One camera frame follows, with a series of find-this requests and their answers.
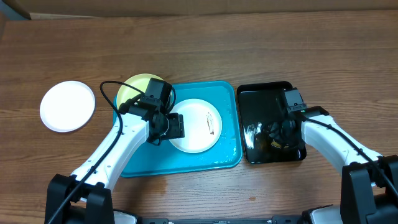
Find green yellow sponge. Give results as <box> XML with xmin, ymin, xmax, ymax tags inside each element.
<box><xmin>271</xmin><ymin>141</ymin><xmax>287</xmax><ymax>149</ymax></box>

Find white plate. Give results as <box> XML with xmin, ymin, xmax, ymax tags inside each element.
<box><xmin>39</xmin><ymin>80</ymin><xmax>96</xmax><ymax>133</ymax></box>
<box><xmin>170</xmin><ymin>99</ymin><xmax>223</xmax><ymax>153</ymax></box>

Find yellow-green plate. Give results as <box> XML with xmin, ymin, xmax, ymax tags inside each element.
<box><xmin>116</xmin><ymin>73</ymin><xmax>175</xmax><ymax>111</ymax></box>

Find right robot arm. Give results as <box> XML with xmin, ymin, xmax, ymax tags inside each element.
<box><xmin>264</xmin><ymin>88</ymin><xmax>397</xmax><ymax>224</ymax></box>

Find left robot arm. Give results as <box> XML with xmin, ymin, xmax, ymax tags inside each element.
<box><xmin>45</xmin><ymin>78</ymin><xmax>184</xmax><ymax>224</ymax></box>

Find black rectangular tray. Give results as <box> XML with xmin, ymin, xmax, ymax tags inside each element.
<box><xmin>237</xmin><ymin>81</ymin><xmax>307</xmax><ymax>164</ymax></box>

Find teal plastic tray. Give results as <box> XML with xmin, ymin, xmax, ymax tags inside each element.
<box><xmin>121</xmin><ymin>81</ymin><xmax>243</xmax><ymax>178</ymax></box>

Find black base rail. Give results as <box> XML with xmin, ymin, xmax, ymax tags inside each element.
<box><xmin>137</xmin><ymin>215</ymin><xmax>305</xmax><ymax>224</ymax></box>

